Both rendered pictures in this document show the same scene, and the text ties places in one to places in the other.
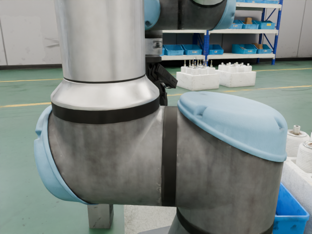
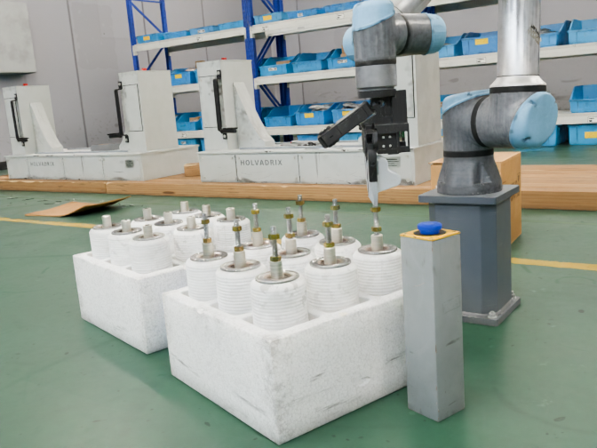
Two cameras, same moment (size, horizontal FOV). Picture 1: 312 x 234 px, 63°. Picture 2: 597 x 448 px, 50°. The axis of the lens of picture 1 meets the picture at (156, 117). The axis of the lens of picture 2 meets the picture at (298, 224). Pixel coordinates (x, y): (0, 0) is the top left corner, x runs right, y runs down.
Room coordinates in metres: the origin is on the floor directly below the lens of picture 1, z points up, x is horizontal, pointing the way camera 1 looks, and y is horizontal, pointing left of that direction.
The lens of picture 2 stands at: (1.51, 0.87, 0.55)
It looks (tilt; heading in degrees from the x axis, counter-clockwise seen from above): 11 degrees down; 233
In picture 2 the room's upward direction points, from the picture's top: 4 degrees counter-clockwise
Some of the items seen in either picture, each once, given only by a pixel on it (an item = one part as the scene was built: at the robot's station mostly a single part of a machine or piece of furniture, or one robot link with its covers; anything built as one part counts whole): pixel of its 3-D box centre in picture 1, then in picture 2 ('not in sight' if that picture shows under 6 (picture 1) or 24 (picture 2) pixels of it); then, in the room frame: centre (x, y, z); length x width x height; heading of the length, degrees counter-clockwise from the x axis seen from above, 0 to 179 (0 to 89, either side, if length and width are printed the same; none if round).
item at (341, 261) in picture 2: not in sight; (330, 262); (0.80, 0.01, 0.25); 0.08 x 0.08 x 0.01
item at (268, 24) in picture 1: (261, 25); not in sight; (6.31, -2.47, 0.90); 0.50 x 0.38 x 0.21; 16
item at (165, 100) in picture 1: (158, 102); not in sight; (0.67, -0.01, 0.43); 0.05 x 0.02 x 0.09; 51
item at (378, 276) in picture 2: not in sight; (379, 295); (0.68, 0.01, 0.16); 0.10 x 0.10 x 0.18
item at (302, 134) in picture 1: (295, 133); (148, 236); (0.90, -0.53, 0.25); 0.08 x 0.08 x 0.01
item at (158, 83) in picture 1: (146, 80); (382, 123); (0.66, 0.03, 0.49); 0.09 x 0.08 x 0.12; 141
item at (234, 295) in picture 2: not in sight; (244, 313); (0.91, -0.11, 0.16); 0.10 x 0.10 x 0.18
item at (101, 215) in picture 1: (99, 181); (433, 324); (0.72, 0.18, 0.16); 0.07 x 0.07 x 0.31; 89
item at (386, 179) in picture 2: not in sight; (385, 181); (0.68, 0.04, 0.38); 0.06 x 0.03 x 0.09; 141
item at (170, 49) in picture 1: (172, 49); not in sight; (5.66, -0.34, 0.36); 0.50 x 0.38 x 0.21; 18
